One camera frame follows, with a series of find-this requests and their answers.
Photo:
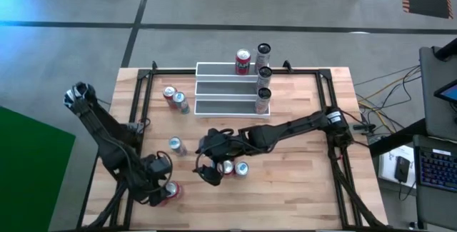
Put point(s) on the tablet screen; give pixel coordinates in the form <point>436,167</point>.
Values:
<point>450,93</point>

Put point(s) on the red Fanta strawberry can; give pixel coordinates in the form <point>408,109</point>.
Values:
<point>242,64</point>
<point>174,189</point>
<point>169,92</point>

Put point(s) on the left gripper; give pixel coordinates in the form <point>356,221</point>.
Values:
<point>151,183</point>

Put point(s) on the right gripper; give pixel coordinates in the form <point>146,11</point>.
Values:
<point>221,144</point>

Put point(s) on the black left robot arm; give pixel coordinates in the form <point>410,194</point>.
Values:
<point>107,142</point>

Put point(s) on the blue silver Red Bull can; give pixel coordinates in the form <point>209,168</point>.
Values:
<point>175,143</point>
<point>179,97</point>
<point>241,168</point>

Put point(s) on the black diagonal bar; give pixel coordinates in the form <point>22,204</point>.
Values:
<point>396,140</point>

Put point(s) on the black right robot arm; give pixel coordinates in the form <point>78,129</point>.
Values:
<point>285,130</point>

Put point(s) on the backlit black keyboard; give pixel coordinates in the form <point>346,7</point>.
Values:
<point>437,169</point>

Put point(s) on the white paper sheet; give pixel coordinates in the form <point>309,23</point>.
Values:
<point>387,167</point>

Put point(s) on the white three-step shelf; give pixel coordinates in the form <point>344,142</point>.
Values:
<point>221,108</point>

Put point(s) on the black power plug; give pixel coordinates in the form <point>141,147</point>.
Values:
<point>362,127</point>

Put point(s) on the grey desk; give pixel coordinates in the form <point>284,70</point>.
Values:
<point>428,71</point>
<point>433,207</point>

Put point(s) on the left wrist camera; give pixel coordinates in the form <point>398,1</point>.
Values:
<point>159,166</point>

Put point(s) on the green floor mat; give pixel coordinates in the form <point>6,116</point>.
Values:
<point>28,171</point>

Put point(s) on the black phone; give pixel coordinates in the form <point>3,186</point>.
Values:
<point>402,169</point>

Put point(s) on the white Celsius can black lid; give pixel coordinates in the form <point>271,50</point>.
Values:
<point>261,62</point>
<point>263,82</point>
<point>262,105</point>

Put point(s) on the black aluminium table frame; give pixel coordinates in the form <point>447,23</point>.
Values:
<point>307,71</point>

